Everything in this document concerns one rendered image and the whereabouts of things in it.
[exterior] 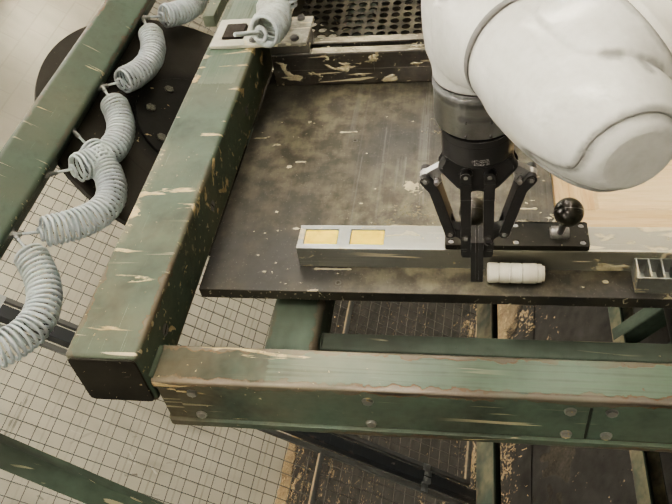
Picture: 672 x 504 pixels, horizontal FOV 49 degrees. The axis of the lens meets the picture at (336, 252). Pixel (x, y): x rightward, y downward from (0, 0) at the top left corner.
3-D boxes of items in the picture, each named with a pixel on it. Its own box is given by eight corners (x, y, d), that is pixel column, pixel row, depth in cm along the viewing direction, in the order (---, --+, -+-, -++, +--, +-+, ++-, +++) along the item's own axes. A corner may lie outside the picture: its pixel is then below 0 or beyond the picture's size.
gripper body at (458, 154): (435, 141, 74) (438, 209, 81) (522, 139, 73) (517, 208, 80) (437, 98, 80) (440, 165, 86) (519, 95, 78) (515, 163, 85)
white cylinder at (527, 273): (486, 287, 106) (544, 288, 105) (487, 273, 104) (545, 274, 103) (486, 271, 108) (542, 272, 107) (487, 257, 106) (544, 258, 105)
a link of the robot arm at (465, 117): (529, 96, 68) (525, 147, 73) (524, 43, 74) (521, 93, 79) (429, 99, 70) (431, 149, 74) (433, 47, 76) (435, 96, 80)
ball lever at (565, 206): (572, 248, 105) (586, 222, 92) (544, 248, 106) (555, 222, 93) (572, 222, 106) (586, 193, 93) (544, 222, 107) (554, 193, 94)
